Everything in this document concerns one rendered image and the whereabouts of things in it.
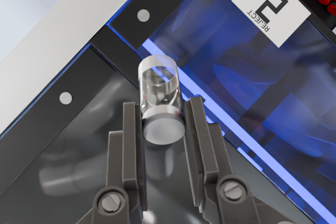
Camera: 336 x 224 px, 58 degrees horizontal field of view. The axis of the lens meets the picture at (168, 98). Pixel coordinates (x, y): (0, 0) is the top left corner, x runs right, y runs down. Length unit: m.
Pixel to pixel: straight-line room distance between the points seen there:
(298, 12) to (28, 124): 0.37
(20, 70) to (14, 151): 0.10
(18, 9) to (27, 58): 2.22
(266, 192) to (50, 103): 0.30
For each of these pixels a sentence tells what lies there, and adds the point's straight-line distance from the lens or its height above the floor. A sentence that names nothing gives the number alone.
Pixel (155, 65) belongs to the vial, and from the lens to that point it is 0.16.
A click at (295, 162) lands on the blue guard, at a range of 0.44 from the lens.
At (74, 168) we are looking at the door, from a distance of 0.42.
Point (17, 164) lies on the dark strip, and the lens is 0.43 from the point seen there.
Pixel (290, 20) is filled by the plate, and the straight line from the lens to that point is 0.43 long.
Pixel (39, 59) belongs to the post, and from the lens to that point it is 0.40.
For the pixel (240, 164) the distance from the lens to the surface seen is 0.41.
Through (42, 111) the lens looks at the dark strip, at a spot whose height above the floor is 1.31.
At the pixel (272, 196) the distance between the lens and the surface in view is 0.44.
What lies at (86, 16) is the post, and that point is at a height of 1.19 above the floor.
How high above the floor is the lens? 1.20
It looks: level
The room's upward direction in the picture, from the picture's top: 137 degrees counter-clockwise
